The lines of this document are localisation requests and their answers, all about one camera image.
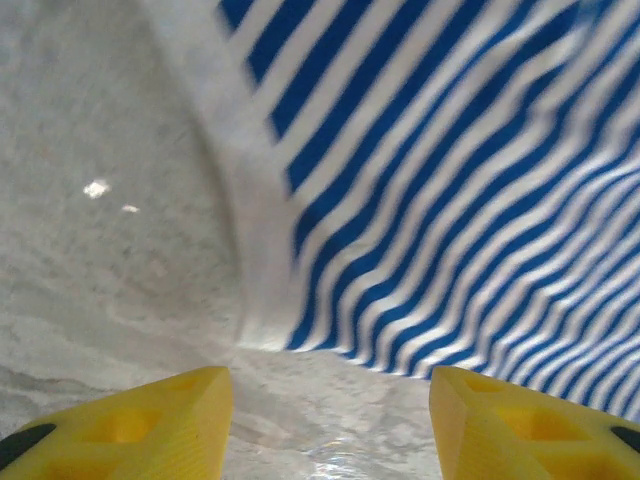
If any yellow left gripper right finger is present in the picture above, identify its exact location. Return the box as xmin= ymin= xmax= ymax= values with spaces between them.
xmin=429 ymin=366 xmax=640 ymax=480

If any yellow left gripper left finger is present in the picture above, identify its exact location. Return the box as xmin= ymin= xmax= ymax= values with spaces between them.
xmin=0 ymin=366 xmax=234 ymax=480

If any blue white striped tank top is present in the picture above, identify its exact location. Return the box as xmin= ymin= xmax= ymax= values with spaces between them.
xmin=197 ymin=0 xmax=640 ymax=421

